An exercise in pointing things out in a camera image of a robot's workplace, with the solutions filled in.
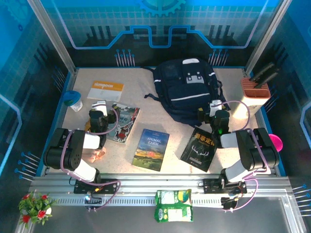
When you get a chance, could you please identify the black knife handle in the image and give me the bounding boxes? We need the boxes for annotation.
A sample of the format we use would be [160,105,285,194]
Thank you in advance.
[255,67,280,89]
[250,62,275,82]

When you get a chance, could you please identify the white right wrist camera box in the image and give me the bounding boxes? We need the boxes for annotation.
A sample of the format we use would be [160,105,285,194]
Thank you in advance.
[209,99,224,115]

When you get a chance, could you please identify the aluminium frame post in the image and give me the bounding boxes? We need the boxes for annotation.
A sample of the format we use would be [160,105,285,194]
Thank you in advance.
[244,0,292,73]
[26,0,78,75]

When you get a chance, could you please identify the pink plastic cup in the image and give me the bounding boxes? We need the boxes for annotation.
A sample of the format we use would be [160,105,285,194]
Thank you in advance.
[268,133,284,153]

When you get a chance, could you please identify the white cup with blue lid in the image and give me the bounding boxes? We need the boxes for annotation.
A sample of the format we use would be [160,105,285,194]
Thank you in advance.
[63,90,84,112]

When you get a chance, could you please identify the pink pencil case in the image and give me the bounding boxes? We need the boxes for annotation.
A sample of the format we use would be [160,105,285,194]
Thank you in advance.
[85,147,107,162]

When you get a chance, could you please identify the navy blue backpack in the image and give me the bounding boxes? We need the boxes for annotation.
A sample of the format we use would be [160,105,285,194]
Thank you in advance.
[143,58,224,128]

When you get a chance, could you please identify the green snack bag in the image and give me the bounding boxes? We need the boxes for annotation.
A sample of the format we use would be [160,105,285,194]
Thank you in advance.
[155,189,194,223]

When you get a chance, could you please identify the Animal Farm book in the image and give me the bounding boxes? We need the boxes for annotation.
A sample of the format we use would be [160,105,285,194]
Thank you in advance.
[132,128,170,172]

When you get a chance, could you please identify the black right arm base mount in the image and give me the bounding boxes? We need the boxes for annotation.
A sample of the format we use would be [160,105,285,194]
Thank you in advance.
[203,178,247,195]

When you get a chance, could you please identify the orange white notebook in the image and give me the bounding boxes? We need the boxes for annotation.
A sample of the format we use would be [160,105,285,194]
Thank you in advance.
[86,81,124,102]

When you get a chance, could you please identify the black antler cover book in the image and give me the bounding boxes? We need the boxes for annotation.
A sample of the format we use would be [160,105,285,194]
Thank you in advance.
[180,127,218,173]

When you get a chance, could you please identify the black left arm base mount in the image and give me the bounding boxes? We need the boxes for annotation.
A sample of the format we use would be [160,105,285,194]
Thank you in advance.
[74,178,121,195]

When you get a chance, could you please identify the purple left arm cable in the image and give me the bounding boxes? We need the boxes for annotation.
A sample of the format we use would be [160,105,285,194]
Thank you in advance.
[60,106,121,212]

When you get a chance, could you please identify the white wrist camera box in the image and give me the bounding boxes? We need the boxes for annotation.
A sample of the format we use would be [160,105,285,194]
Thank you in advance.
[91,100,108,117]
[209,99,224,115]

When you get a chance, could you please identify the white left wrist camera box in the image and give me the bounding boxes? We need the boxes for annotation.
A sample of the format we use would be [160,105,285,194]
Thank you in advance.
[91,100,108,117]

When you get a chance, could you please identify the illustrated children's storybook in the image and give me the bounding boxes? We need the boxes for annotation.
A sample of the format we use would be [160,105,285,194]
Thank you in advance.
[105,103,141,144]

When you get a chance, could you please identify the artificial red flower plant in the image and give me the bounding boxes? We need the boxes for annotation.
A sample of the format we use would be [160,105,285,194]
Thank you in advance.
[18,191,58,229]

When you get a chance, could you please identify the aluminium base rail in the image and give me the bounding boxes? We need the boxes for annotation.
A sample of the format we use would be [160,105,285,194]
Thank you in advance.
[29,172,292,207]

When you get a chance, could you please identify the orange white knife block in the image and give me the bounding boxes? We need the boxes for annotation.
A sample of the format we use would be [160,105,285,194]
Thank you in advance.
[229,77,272,119]

